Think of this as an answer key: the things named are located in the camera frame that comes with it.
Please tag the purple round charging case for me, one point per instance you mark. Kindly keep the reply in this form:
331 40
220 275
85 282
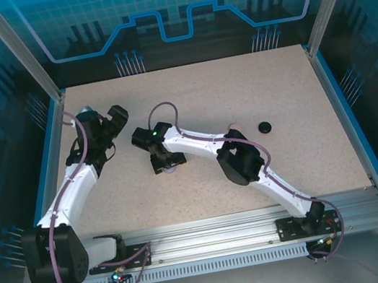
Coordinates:
170 170

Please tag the black round charging case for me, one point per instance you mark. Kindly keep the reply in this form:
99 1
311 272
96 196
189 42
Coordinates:
265 127

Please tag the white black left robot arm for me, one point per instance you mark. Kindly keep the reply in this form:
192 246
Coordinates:
70 195

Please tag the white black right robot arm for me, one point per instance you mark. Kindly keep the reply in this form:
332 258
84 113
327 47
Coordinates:
193 144

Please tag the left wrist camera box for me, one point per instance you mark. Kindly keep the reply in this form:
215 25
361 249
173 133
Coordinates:
88 111

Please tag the aluminium table side rail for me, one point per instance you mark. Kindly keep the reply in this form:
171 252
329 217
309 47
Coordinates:
54 143
332 94

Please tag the aluminium front rail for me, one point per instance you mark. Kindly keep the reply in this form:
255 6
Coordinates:
212 232

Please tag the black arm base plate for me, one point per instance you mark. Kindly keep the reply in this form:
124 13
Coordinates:
287 230
138 257

